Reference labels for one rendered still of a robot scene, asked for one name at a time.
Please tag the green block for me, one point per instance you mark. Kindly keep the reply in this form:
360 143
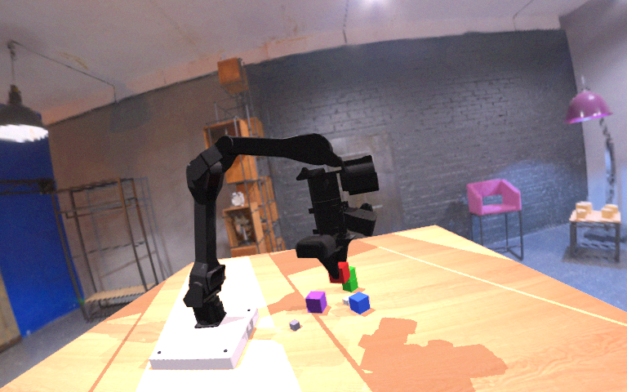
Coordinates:
350 286
352 271

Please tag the red block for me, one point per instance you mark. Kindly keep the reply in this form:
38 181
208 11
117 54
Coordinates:
344 273

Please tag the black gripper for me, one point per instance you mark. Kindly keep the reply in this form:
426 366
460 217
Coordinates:
330 247

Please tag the blue block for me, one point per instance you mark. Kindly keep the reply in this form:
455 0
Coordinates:
359 303

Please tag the purple block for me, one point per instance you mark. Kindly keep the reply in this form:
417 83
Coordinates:
316 302

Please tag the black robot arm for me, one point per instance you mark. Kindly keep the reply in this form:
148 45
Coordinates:
205 176

